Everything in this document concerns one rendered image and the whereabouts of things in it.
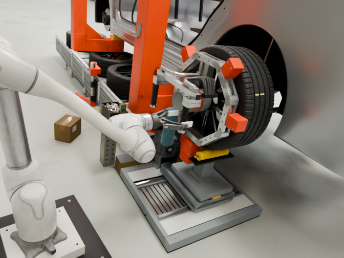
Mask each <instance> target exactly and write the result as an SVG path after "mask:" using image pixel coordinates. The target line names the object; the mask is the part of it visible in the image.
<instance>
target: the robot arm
mask: <svg viewBox="0 0 344 258"><path fill-rule="evenodd" d="M18 92H21V93H24V94H28V95H33V96H37V97H42V98H46V99H50V100H53V101H55V102H58V103H60V104H62V105H63V106H65V107H67V108H68V109H70V110H71V111H72V112H74V113H75V114H76V115H78V116H79V117H81V118H82V119H83V120H85V121H86V122H88V123H89V124H90V125H92V126H93V127H95V128H96V129H98V130H99V131H100V132H102V133H103V134H105V135H106V136H108V137H109V138H111V139H112V140H114V141H116V142H117V143H119V144H120V147H121V149H122V150H123V151H125V152H126V153H128V154H129V155H130V156H131V157H133V158H134V159H135V160H136V161H138V162H140V163H147V162H149V161H151V160H152V159H153V157H154V155H155V153H156V149H155V145H154V143H153V141H152V139H151V138H150V136H149V135H148V133H147V132H148V131H151V130H152V129H157V128H158V127H159V126H163V127H164V129H165V130H166V129H170V130H179V131H182V130H183V128H185V127H192V124H193V121H189V122H181V123H177V122H173V121H170V120H168V119H166V118H165V117H166V116H178V115H179V110H176V111H168V110H166V111H165V110H161V111H159V112H156V113H153V114H149V113H145V114H133V113H127V114H119V115H115V116H113V117H111V118H109V120H107V119H106V118H105V117H103V116H102V115H101V114H100V113H99V112H97V111H96V110H95V109H94V108H92V107H91V106H90V105H89V104H87V103H86V102H85V101H84V100H82V99H81V98H80V97H78V96H77V95H76V94H74V93H73V92H71V91H70V90H68V89H67V88H65V87H64V86H62V85H61V84H59V83H58V82H56V81H55V80H53V79H52V78H51V77H49V76H48V75H46V74H45V73H44V72H42V71H41V70H40V69H38V68H36V67H35V66H33V65H31V64H30V63H28V62H27V61H25V60H24V59H23V58H22V57H21V56H20V55H19V54H18V52H17V50H16V48H15V47H14V46H13V45H12V44H11V43H10V42H9V41H8V40H6V39H5V38H3V37H1V36H0V140H1V144H2V147H3V151H4V155H5V159H6V163H5V164H4V166H3V168H2V175H3V181H4V186H5V190H6V194H7V196H8V199H9V201H10V203H11V207H12V212H13V217H14V220H15V225H16V229H17V231H14V232H12V233H11V234H10V238H11V239H12V240H14V241H15V242H16V243H17V245H18V246H19V248H20V249H21V250H22V252H23V253H24V255H25V257H26V258H35V257H37V256H38V255H39V254H41V253H43V252H44V251H46V252H48V253H49V254H50V255H53V254H55V253H56V248H55V247H54V245H56V244H57V243H59V242H62V241H64V240H66V239H67V234H66V233H65V232H63V231H62V230H61V229H60V228H59V227H58V226H57V212H56V204H55V199H54V195H53V193H52V191H51V190H50V189H49V188H48V187H47V186H46V185H45V182H44V178H43V175H42V172H41V169H40V165H39V162H38V160H36V159H35V158H33V157H32V156H31V153H30V148H29V142H28V137H27V132H26V127H25V122H24V117H23V112H22V107H21V103H20V98H19V93H18ZM167 122H168V124H167Z"/></svg>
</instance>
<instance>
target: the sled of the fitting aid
mask: <svg viewBox="0 0 344 258"><path fill-rule="evenodd" d="M178 162H183V160H182V159H177V160H176V161H170V162H167V163H162V164H161V169H160V172H161V173H162V174H163V175H164V177H165V178H166V179H167V180H168V182H169V183H170V184H171V185H172V186H173V188H174V189H175V190H176V191H177V193H178V194H179V195H180V196H181V197H182V199H183V200H184V201H185V202H186V204H187V205H188V206H189V207H190V208H191V210H192V211H193V212H194V213H195V212H198V211H201V210H204V209H208V208H211V207H214V206H217V205H220V204H223V203H226V202H229V201H232V199H233V197H234V194H235V192H234V191H233V190H232V192H228V193H225V194H223V195H219V196H216V197H213V198H210V199H207V200H203V201H199V200H198V199H197V198H196V196H195V195H194V194H193V193H192V192H191V191H190V190H189V189H188V187H187V186H186V185H185V184H184V183H183V182H182V181H181V179H180V178H179V177H178V176H177V175H176V174H175V173H174V171H173V170H172V169H171V164H173V163H178Z"/></svg>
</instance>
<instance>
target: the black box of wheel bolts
mask: <svg viewBox="0 0 344 258"><path fill-rule="evenodd" d="M119 109H120V108H119V102H118V101H117V102H102V103H101V115H102V116H103V117H105V118H106V119H107V120H109V118H111V117H113V116H115V115H119Z"/></svg>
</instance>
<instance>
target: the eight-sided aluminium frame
mask: <svg viewBox="0 0 344 258"><path fill-rule="evenodd" d="M201 61H203V62H204V63H207V64H209V65H210V66H212V67H214V68H215V69H216V71H217V74H218V78H219V81H220V84H221V88H222V91H223V94H224V98H225V104H224V107H223V111H222V115H221V119H220V123H219V126H218V130H217V132H215V133H213V134H210V135H208V136H206V137H203V136H202V135H201V134H199V133H198V132H197V131H196V130H195V129H194V128H192V127H186V128H185V129H186V131H185V135H186V136H187V137H188V138H189V139H191V140H192V141H193V142H194V143H195V144H196V145H197V146H205V145H208V144H210V143H213V142H215V141H218V140H220V139H223V138H226V137H227V136H229V133H230V129H229V128H228V127H226V126H225V121H226V118H227V114H234V113H235V112H236V109H237V106H238V102H239V98H238V94H237V92H236V89H235V86H234V83H233V79H232V78H224V76H223V73H222V71H221V69H220V68H221V66H222V65H223V64H224V63H225V61H224V60H221V59H218V58H216V57H214V56H212V55H209V54H207V53H205V52H195V53H193V55H192V56H191V57H190V58H189V59H188V60H187V61H186V62H185V63H184V64H182V65H181V66H180V67H179V68H178V70H177V72H181V73H188V72H189V71H191V70H192V69H193V68H194V67H195V66H196V65H197V64H199V63H200V62H201ZM184 78H186V77H176V79H177V80H179V81H181V82H182V83H184V82H183V80H184ZM175 91H180V89H178V88H177V87H175V88H174V92H175ZM181 114H182V112H179V115H178V123H180V119H181Z"/></svg>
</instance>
